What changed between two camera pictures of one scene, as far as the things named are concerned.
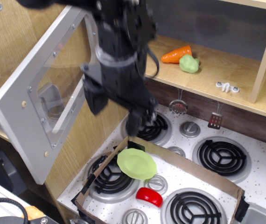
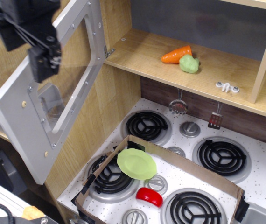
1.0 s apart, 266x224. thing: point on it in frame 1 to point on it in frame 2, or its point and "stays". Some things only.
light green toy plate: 137,164 stays
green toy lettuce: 189,64 stays
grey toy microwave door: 37,106 stays
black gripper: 127,86 to 31,23
